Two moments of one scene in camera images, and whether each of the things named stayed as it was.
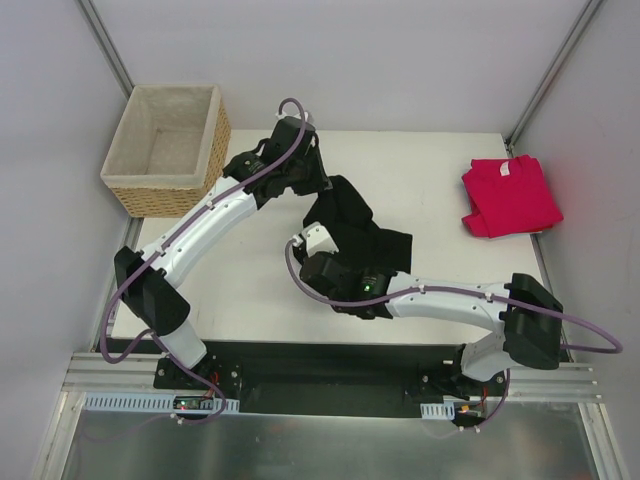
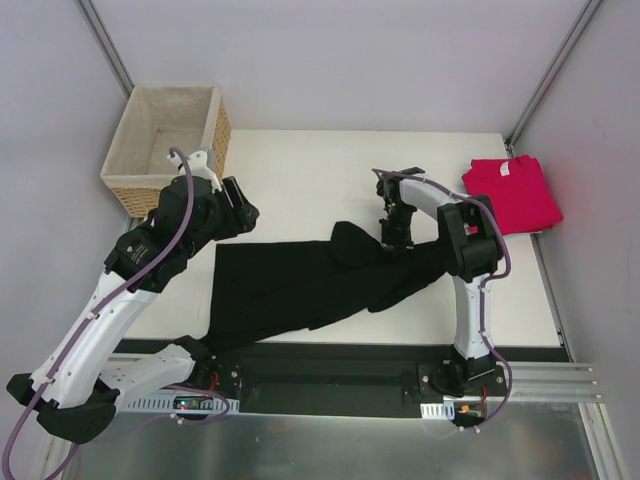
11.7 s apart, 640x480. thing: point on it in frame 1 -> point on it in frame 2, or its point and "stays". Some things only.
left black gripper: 316,182 -> 239,201
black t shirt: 347,217 -> 263,287
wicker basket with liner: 170,148 stays
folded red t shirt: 508,196 stays
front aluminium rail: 91,374 stays
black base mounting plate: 328,378 stays
